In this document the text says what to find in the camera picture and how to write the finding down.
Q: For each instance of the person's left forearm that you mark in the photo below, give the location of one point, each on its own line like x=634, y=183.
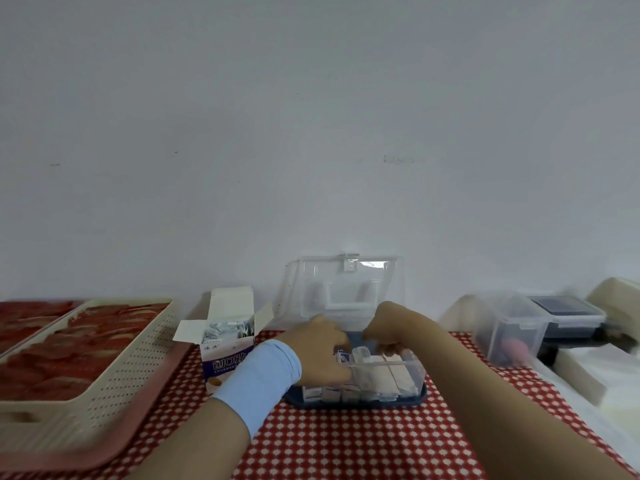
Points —
x=195, y=444

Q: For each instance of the beige round object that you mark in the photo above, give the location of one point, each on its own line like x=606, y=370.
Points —
x=620, y=299

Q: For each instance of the cream perforated plastic basket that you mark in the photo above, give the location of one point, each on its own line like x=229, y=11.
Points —
x=100, y=409

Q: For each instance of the row of bandage stacks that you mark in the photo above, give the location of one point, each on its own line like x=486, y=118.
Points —
x=385, y=379

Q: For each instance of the person's left hand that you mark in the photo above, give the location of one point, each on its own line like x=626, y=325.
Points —
x=317, y=354

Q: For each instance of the clear storage box blue base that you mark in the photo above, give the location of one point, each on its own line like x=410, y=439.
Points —
x=350, y=279

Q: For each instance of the blue white cardboard box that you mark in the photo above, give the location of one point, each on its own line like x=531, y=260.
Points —
x=230, y=302

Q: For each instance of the pink plastic tray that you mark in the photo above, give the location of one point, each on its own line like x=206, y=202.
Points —
x=145, y=414

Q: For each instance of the pink perforated plastic basket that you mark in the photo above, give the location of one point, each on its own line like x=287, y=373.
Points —
x=7, y=355

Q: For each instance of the black flat object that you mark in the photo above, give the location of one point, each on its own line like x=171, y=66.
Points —
x=570, y=307

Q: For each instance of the red white checked tablecloth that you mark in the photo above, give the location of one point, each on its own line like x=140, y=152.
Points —
x=350, y=439

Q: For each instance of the pile of red packets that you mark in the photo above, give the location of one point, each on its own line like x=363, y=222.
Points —
x=30, y=319
x=75, y=349

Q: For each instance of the pile of bandage strips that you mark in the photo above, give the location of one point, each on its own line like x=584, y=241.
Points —
x=227, y=330

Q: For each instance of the person's right hand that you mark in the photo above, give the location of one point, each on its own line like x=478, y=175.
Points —
x=392, y=324

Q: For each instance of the person's right forearm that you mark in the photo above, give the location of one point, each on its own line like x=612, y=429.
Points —
x=510, y=414

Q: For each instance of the clear plastic container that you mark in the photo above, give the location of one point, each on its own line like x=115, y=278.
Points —
x=505, y=329

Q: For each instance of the light blue wristband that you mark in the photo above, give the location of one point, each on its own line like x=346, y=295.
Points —
x=260, y=384

